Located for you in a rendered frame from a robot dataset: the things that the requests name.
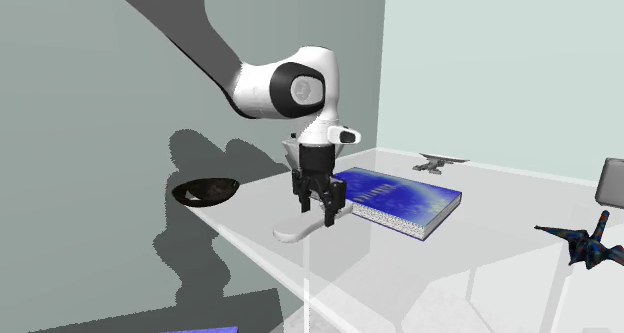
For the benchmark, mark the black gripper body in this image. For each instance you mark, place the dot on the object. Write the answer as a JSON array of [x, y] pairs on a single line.
[[317, 161]]

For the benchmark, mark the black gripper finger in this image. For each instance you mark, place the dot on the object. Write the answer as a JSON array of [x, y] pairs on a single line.
[[334, 203], [304, 199]]

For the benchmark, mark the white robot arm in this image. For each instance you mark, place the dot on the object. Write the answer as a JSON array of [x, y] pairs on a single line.
[[253, 86]]

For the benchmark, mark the blue book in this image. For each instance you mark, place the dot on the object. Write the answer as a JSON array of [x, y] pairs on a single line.
[[400, 200]]

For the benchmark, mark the black bowl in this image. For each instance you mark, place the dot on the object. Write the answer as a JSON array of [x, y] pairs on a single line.
[[207, 192]]

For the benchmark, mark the grey bird figure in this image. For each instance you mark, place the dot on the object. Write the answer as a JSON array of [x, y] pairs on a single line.
[[434, 164]]

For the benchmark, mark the white table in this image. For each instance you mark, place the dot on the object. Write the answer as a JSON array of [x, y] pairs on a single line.
[[492, 215]]

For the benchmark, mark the purple flat object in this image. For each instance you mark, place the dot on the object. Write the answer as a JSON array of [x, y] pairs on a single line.
[[204, 330]]

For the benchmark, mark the dark multicoloured paper crane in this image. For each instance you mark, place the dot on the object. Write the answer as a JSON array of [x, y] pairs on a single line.
[[587, 246]]

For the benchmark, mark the grey box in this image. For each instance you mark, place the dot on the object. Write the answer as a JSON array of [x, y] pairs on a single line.
[[612, 183]]

